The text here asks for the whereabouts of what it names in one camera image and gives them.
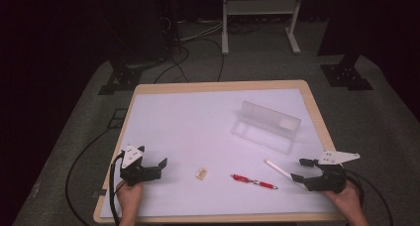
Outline white paper sheet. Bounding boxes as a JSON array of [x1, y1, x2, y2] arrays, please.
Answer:
[[99, 87, 341, 219]]

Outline white background cables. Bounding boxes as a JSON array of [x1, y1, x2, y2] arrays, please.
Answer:
[[176, 18, 226, 44]]

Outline clear plastic pencil case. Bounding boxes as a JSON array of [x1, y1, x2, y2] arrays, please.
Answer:
[[230, 100, 302, 156]]

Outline red pen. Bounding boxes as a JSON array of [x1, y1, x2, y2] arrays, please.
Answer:
[[230, 173, 279, 190]]

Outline white pen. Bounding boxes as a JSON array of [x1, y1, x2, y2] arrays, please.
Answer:
[[263, 158, 308, 190]]

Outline white metal stand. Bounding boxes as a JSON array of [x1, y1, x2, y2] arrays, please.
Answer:
[[221, 0, 306, 57]]

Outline person's left hand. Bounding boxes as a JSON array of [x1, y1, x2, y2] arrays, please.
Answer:
[[115, 180, 145, 218]]

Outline black stand base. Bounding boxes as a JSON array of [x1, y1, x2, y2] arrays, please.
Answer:
[[319, 53, 374, 92], [97, 58, 163, 96]]

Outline person's right hand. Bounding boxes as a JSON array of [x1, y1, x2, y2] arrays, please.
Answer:
[[321, 180, 365, 218]]

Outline black background cables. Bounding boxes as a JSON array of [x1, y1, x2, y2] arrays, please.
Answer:
[[153, 37, 226, 84]]

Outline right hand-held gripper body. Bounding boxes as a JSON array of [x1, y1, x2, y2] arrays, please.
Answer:
[[305, 149, 362, 194]]

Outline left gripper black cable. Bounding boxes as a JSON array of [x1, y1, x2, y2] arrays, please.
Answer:
[[108, 150, 128, 226]]

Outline black floor cable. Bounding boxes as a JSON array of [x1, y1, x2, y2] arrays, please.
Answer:
[[356, 171, 394, 226], [64, 128, 117, 226]]

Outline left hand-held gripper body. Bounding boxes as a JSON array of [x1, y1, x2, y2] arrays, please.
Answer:
[[119, 144, 163, 187]]

